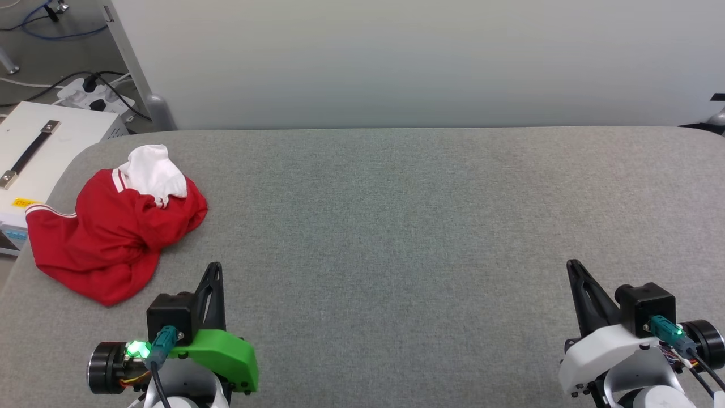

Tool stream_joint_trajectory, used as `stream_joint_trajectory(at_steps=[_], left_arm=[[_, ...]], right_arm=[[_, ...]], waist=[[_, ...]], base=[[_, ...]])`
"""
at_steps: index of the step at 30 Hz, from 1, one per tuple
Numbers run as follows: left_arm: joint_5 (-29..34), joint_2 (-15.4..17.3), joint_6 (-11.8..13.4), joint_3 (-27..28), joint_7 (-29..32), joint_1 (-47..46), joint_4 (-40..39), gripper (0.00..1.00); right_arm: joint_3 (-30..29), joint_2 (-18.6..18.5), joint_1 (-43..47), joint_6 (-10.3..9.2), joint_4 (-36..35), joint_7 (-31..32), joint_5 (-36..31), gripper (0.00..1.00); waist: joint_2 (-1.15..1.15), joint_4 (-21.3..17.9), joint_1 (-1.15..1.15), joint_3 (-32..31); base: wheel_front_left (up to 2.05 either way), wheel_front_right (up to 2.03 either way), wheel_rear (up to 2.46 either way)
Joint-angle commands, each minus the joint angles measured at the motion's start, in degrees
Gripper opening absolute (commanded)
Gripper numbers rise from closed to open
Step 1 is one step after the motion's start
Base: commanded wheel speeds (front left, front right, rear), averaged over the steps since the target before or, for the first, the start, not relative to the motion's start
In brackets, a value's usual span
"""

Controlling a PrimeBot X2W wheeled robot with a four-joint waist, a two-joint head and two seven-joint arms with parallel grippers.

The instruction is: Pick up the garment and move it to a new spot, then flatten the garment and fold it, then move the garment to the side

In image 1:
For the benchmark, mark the yellow warning sticker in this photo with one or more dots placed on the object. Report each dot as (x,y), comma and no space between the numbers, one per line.
(25,203)

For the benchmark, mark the grey metal partition post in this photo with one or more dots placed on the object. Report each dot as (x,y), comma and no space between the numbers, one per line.
(131,62)

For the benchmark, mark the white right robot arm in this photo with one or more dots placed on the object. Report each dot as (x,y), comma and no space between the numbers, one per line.
(651,391)

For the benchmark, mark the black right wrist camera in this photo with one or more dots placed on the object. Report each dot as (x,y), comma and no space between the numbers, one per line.
(651,306)

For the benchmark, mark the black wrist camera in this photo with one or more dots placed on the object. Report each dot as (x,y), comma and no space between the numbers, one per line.
(651,306)
(170,314)

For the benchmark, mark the grey metal leg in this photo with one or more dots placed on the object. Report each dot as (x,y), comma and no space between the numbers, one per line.
(10,67)

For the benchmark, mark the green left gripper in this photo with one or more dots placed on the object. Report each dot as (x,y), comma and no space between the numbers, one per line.
(226,357)

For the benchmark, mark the white equipment box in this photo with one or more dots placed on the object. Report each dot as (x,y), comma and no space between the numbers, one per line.
(62,141)

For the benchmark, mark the white power strip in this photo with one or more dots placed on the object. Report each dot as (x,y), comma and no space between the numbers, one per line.
(76,99)

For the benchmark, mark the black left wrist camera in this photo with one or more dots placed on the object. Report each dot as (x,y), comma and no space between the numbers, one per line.
(170,314)

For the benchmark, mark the black tape piece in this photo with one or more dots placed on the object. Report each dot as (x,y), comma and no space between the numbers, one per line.
(719,97)

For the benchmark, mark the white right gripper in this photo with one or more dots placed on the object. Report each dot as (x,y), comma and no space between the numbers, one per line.
(600,354)

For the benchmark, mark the white round foot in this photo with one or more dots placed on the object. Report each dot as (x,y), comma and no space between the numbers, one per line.
(718,118)

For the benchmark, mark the red and white shirt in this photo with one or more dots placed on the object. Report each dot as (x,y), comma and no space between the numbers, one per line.
(107,238)

